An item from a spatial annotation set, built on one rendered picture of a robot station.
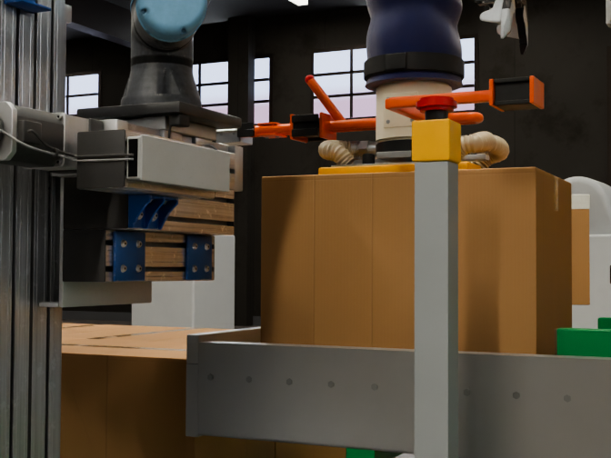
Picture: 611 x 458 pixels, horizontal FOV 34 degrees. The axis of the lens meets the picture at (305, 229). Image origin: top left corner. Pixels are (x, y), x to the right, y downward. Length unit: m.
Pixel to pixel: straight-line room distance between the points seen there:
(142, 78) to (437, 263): 0.63
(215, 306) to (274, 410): 7.31
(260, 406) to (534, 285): 0.59
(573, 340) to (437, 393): 0.34
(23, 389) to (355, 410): 0.62
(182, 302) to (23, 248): 7.36
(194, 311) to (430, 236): 7.43
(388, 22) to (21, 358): 1.06
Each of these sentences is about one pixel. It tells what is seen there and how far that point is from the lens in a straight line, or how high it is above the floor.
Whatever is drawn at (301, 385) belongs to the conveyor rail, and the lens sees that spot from 2.00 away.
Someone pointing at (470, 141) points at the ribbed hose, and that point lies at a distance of 2.12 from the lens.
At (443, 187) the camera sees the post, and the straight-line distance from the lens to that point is 1.70.
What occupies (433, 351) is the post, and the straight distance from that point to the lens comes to 1.70.
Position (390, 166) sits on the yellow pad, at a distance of 2.14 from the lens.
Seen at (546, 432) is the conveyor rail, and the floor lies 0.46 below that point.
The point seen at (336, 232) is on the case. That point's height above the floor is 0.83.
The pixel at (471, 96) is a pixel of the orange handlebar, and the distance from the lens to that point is 1.97.
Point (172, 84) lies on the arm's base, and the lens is 1.87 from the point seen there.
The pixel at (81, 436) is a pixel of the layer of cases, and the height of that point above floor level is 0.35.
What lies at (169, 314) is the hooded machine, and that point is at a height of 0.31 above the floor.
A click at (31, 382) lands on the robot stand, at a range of 1.83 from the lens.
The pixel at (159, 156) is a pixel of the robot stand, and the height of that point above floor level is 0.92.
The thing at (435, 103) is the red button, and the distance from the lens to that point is 1.71.
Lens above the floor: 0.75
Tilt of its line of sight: 2 degrees up
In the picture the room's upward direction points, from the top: straight up
